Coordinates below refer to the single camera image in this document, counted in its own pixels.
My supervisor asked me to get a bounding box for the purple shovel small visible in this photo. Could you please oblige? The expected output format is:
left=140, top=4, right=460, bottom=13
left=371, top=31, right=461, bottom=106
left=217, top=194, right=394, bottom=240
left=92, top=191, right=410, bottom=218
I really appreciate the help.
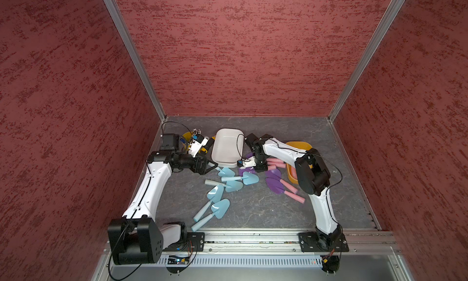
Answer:
left=238, top=167, right=256, bottom=176

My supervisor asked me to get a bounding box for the light blue shovel back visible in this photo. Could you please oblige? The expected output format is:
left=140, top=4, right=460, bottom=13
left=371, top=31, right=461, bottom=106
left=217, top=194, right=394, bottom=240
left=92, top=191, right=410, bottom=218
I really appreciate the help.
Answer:
left=215, top=167, right=236, bottom=177

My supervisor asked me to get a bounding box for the light blue shovel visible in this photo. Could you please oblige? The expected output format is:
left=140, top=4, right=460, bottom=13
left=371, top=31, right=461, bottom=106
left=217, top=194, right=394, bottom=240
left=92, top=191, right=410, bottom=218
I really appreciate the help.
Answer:
left=191, top=199, right=230, bottom=232
left=204, top=179, right=244, bottom=193
left=221, top=172, right=260, bottom=185
left=193, top=185, right=224, bottom=222
left=215, top=167, right=236, bottom=177

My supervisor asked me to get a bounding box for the white storage box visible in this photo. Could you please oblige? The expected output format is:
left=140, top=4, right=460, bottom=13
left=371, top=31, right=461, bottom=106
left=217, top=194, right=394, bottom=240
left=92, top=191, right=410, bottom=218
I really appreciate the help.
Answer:
left=212, top=129, right=244, bottom=168

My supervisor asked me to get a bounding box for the purple shovel long pink handle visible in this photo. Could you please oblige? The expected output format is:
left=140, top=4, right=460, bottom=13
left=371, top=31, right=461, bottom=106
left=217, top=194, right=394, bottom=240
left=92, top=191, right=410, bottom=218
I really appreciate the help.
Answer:
left=266, top=177, right=305, bottom=204

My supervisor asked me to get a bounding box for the yellow storage box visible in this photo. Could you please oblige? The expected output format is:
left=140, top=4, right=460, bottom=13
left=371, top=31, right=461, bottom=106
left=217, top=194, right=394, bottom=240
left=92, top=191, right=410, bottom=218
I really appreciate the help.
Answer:
left=284, top=141, right=314, bottom=185

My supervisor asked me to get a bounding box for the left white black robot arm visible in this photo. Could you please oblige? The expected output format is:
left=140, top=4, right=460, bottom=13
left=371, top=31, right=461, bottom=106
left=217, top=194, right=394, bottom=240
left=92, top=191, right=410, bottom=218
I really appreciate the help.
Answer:
left=108, top=151, right=218, bottom=265

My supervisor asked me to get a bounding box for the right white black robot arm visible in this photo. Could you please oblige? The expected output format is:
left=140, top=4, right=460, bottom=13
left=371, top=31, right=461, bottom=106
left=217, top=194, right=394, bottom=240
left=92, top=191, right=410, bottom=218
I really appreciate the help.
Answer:
left=244, top=133, right=342, bottom=250

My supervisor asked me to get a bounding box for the purple shovel back upper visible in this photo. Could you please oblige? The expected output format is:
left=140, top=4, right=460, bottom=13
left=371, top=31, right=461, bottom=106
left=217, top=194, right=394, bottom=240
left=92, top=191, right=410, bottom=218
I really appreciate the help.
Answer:
left=246, top=153, right=284, bottom=164

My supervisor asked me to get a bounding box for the light blue shovel right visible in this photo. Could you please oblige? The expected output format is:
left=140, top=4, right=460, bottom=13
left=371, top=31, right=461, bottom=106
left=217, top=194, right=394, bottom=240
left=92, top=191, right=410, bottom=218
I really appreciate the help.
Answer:
left=221, top=172, right=260, bottom=185

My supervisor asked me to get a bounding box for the purple shovel back lower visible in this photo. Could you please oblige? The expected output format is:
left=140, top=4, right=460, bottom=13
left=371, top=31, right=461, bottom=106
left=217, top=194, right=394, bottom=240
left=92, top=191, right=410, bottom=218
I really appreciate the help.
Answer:
left=268, top=162, right=286, bottom=171

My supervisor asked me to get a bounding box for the light blue shovel middle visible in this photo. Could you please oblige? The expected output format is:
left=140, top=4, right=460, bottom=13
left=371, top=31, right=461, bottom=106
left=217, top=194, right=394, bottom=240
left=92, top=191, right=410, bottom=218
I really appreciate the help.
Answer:
left=204, top=179, right=244, bottom=193

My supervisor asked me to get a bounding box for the yellow cup with pens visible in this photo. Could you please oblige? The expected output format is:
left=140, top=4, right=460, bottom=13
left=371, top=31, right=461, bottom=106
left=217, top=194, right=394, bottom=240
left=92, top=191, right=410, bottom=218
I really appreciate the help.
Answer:
left=180, top=129, right=201, bottom=153

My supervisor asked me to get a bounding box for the light blue shovel nearest front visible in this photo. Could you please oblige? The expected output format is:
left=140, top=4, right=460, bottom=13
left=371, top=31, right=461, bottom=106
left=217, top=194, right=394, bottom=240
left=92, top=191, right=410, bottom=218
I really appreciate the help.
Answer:
left=191, top=199, right=230, bottom=232

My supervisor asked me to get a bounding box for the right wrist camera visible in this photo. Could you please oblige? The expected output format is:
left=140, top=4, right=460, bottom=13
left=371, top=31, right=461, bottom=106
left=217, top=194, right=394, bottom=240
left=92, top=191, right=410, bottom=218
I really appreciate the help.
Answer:
left=237, top=157, right=257, bottom=168

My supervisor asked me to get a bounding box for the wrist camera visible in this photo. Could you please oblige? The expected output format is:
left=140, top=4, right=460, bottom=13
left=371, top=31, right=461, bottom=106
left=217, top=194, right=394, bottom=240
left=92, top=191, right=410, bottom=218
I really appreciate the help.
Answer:
left=237, top=157, right=257, bottom=168
left=188, top=133, right=209, bottom=157

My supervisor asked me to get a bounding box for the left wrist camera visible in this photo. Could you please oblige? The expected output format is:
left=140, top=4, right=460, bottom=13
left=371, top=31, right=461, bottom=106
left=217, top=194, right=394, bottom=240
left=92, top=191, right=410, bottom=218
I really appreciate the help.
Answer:
left=188, top=133, right=209, bottom=157

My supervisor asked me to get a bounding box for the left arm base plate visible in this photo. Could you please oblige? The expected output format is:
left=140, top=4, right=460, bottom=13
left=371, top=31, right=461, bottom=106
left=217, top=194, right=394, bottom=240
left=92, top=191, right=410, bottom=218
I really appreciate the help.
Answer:
left=173, top=232, right=205, bottom=252

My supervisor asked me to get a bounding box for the aluminium front rail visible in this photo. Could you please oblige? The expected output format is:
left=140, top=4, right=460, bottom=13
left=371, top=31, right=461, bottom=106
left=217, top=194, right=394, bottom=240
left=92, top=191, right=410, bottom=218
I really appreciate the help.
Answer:
left=199, top=229, right=401, bottom=255

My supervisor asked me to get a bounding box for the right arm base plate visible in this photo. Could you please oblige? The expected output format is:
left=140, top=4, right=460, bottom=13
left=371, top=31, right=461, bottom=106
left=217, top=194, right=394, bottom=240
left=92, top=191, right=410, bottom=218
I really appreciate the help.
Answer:
left=297, top=231, right=349, bottom=254

